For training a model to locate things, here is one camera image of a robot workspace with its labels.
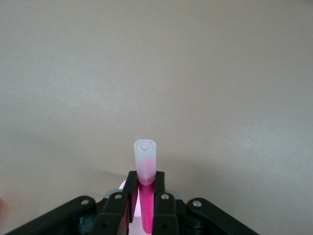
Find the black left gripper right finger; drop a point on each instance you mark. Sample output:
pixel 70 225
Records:
pixel 165 213

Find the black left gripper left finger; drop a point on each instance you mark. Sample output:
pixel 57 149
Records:
pixel 112 213

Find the pink marker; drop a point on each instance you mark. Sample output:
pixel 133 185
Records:
pixel 146 161

